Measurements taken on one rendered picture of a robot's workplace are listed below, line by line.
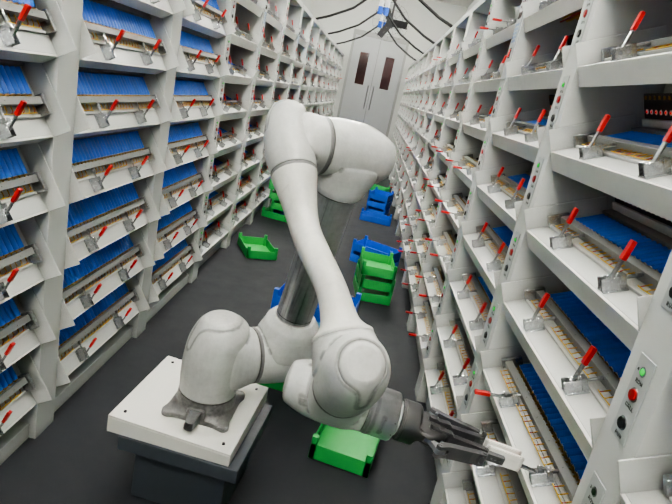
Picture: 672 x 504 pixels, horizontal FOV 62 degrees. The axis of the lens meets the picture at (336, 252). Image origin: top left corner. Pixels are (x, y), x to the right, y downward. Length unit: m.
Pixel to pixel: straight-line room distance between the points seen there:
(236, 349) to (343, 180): 0.51
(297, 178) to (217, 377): 0.59
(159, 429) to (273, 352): 0.34
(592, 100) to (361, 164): 0.54
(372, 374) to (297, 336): 0.70
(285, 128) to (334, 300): 0.45
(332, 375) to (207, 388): 0.72
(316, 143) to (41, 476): 1.16
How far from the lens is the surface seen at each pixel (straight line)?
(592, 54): 1.42
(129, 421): 1.54
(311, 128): 1.22
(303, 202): 1.12
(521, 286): 1.45
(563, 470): 1.15
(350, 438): 2.03
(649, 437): 0.83
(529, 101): 2.10
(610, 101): 1.43
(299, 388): 0.98
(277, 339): 1.49
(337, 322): 0.87
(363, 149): 1.26
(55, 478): 1.77
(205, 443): 1.49
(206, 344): 1.44
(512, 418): 1.33
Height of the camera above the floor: 1.14
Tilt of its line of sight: 16 degrees down
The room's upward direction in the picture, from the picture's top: 12 degrees clockwise
